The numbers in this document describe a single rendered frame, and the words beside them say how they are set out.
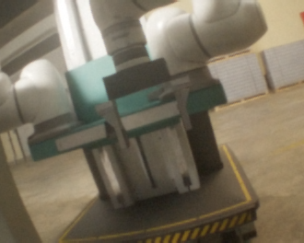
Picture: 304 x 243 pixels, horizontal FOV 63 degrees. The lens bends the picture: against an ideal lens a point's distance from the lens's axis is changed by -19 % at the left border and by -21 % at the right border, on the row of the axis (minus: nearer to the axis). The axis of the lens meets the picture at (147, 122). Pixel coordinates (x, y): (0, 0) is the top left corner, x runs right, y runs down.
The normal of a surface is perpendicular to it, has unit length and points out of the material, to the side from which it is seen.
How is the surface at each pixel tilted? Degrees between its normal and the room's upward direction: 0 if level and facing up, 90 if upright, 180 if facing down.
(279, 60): 91
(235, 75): 88
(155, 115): 90
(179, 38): 91
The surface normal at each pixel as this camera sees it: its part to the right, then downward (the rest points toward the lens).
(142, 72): -0.14, 0.11
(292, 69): -0.33, 0.19
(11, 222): 0.91, -0.27
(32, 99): 0.25, 0.04
